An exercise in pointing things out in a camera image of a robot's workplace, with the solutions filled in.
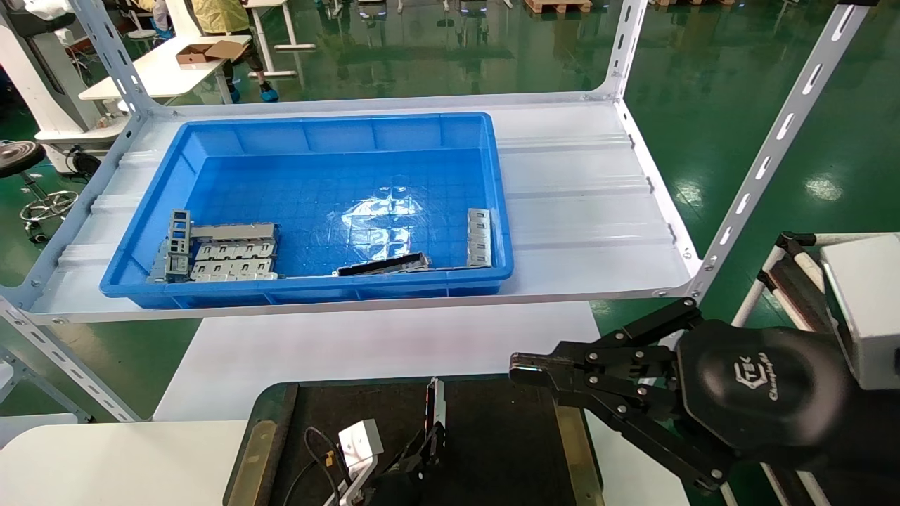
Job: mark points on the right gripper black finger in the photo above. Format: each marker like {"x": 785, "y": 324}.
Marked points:
{"x": 654, "y": 436}
{"x": 605, "y": 355}

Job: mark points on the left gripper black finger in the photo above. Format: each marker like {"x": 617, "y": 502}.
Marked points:
{"x": 408, "y": 464}
{"x": 432, "y": 443}

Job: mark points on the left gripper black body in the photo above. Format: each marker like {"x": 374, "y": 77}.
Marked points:
{"x": 397, "y": 492}

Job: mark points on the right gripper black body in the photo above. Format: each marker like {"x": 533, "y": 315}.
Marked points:
{"x": 759, "y": 390}

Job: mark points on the long black silver part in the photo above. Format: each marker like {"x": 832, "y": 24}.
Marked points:
{"x": 387, "y": 264}
{"x": 436, "y": 400}

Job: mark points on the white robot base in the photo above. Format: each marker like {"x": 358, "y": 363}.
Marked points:
{"x": 42, "y": 77}

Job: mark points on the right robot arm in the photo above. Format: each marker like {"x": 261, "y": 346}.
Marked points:
{"x": 865, "y": 443}

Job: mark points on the black container tray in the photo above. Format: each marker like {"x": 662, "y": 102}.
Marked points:
{"x": 492, "y": 436}

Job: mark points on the silver connector strip part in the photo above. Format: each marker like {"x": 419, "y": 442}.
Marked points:
{"x": 479, "y": 239}

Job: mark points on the grey long housing part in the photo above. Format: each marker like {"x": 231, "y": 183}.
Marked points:
{"x": 235, "y": 250}
{"x": 235, "y": 231}
{"x": 232, "y": 268}

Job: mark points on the white metal shelf rack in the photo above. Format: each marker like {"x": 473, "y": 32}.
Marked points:
{"x": 576, "y": 211}

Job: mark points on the blue plastic bin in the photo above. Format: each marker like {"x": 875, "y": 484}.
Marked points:
{"x": 337, "y": 133}

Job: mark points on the wooden pallet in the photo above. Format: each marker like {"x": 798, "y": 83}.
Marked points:
{"x": 559, "y": 5}

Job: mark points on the open cardboard box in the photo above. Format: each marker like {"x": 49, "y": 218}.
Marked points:
{"x": 211, "y": 50}

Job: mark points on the white work table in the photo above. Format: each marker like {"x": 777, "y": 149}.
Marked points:
{"x": 155, "y": 74}

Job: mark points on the person in yellow coat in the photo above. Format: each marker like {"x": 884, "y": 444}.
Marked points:
{"x": 225, "y": 17}

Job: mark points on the black round stool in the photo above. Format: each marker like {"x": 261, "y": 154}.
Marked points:
{"x": 17, "y": 156}

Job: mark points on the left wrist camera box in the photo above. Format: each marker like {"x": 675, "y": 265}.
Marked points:
{"x": 360, "y": 443}

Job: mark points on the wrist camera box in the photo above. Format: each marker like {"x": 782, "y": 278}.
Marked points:
{"x": 360, "y": 443}
{"x": 868, "y": 309}

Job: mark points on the white black cart frame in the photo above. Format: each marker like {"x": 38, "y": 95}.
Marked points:
{"x": 791, "y": 277}

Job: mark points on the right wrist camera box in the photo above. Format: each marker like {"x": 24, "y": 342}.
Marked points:
{"x": 868, "y": 309}

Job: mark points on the grey upright frame part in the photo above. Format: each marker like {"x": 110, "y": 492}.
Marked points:
{"x": 180, "y": 228}

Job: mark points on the white desk frame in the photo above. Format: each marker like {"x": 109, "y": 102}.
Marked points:
{"x": 271, "y": 49}

